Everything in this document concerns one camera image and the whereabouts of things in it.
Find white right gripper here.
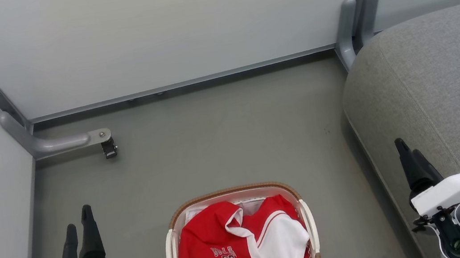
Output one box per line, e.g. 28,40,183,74
394,129,460,235

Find red Bulls jersey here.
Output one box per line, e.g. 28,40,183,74
170,195,276,258

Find red and white shorts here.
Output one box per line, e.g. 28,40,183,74
238,191,314,258

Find grey fabric sofa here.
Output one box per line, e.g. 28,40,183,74
330,1,460,258

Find small black caster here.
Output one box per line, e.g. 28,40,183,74
99,136,120,160

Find white laundry basket brown rim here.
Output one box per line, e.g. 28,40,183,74
158,176,322,258

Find grey partition foot bracket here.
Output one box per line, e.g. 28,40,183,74
0,96,114,164

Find grey double partition post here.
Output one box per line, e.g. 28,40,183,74
328,0,399,73

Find grey partition bottom rail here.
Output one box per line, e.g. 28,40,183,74
24,43,342,126

